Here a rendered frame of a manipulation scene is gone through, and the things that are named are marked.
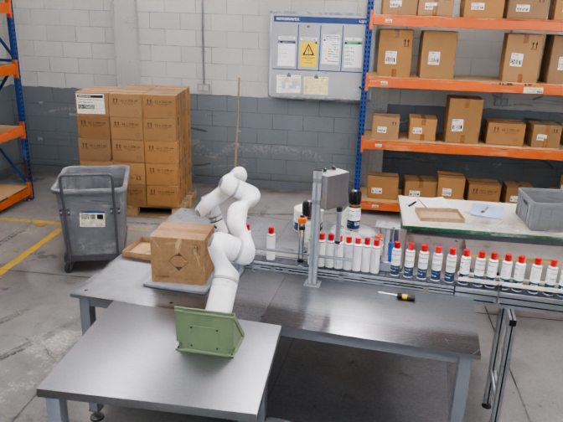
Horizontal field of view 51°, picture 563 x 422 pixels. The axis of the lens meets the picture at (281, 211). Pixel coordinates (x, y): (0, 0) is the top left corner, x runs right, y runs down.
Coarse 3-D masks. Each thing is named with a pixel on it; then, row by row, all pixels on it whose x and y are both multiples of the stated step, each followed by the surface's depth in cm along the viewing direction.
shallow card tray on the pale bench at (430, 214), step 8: (416, 208) 467; (424, 208) 467; (432, 208) 467; (440, 208) 466; (448, 208) 466; (456, 208) 466; (424, 216) 456; (432, 216) 456; (440, 216) 457; (448, 216) 457; (456, 216) 458
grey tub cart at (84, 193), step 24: (72, 168) 565; (96, 168) 570; (120, 168) 574; (72, 192) 494; (96, 192) 498; (120, 192) 503; (72, 216) 506; (96, 216) 509; (120, 216) 516; (72, 240) 514; (96, 240) 518; (120, 240) 524; (72, 264) 525
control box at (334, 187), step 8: (336, 168) 323; (328, 176) 308; (336, 176) 311; (344, 176) 316; (328, 184) 309; (336, 184) 313; (344, 184) 318; (328, 192) 311; (336, 192) 315; (344, 192) 319; (320, 200) 315; (328, 200) 313; (336, 200) 317; (344, 200) 321; (328, 208) 314
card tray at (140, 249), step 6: (138, 240) 378; (144, 240) 383; (132, 246) 371; (138, 246) 375; (144, 246) 375; (126, 252) 358; (132, 252) 357; (138, 252) 366; (144, 252) 366; (150, 252) 367; (138, 258) 357; (144, 258) 356; (150, 258) 355
